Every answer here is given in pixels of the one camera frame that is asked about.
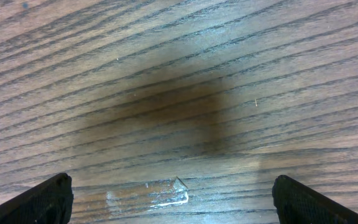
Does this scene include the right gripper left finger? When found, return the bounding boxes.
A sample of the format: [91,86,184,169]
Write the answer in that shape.
[0,173,74,224]

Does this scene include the clear tape piece on table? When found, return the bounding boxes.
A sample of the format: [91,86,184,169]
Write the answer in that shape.
[105,177,189,213]

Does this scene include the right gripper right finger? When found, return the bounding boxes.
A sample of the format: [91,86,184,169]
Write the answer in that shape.
[272,175,358,224]

